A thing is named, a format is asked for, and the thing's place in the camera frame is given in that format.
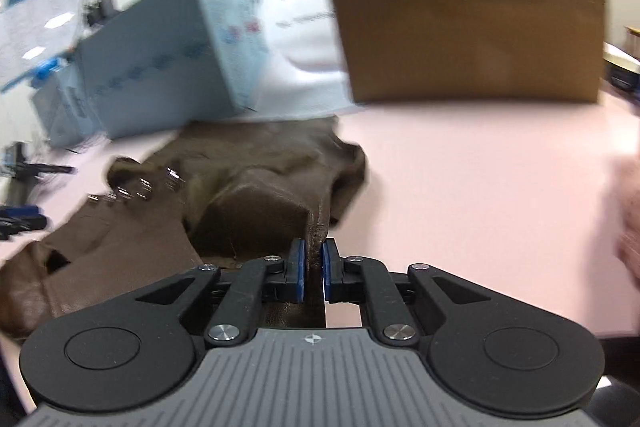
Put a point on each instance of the small light blue carton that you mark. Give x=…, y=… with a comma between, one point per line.
x=60, y=112

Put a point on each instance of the office desk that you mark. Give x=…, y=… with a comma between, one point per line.
x=622, y=64

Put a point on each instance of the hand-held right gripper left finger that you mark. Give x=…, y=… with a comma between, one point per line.
x=298, y=274

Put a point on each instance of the brown cardboard box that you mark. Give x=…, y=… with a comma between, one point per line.
x=470, y=2

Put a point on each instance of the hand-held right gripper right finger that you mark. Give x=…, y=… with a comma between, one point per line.
x=328, y=272

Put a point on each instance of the white printed bag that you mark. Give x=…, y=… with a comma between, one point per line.
x=300, y=52

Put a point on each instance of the large light blue carton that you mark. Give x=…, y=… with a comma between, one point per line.
x=165, y=52

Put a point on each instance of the brown garment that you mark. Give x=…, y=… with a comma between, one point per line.
x=150, y=227

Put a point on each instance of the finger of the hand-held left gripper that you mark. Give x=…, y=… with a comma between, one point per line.
x=20, y=217

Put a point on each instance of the blue bordered wall poster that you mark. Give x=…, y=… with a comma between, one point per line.
x=30, y=32

